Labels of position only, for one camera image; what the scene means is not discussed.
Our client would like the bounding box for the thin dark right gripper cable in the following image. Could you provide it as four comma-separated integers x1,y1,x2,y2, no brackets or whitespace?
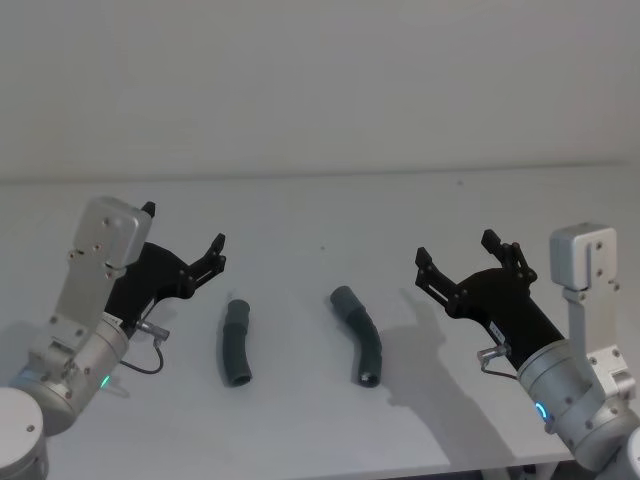
476,341,522,380

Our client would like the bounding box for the thin dark gripper cable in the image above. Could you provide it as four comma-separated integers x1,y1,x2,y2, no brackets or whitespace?
119,318,172,376
476,341,522,380

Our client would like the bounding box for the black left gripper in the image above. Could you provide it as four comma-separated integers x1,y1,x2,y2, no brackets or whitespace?
102,200,228,335

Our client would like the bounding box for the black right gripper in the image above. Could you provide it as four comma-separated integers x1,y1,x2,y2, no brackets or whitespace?
414,228,570,370

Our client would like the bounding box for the dark grey curved hose piece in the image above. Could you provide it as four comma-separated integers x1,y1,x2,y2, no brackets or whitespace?
220,298,256,388
328,284,384,388

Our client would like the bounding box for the thin dark left gripper cable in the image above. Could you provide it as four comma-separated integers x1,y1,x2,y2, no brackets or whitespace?
119,318,172,376

